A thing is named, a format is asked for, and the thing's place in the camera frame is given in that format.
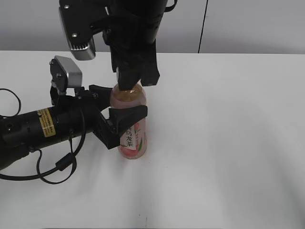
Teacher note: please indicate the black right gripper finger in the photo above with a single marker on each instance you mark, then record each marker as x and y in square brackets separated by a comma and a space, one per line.
[150, 74]
[128, 76]

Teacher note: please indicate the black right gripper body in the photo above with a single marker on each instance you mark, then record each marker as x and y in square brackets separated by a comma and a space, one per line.
[129, 28]

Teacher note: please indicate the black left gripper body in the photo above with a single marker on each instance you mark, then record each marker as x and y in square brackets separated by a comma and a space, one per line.
[78, 115]

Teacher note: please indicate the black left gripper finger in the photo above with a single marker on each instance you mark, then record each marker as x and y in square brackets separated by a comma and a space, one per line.
[101, 96]
[122, 119]

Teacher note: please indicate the pink peach tea bottle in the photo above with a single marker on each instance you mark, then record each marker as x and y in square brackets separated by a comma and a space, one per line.
[133, 143]

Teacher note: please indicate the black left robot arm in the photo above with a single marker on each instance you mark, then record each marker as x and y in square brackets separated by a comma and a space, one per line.
[21, 134]

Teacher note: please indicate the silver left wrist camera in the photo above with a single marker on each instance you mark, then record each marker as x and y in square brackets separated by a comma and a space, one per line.
[65, 74]

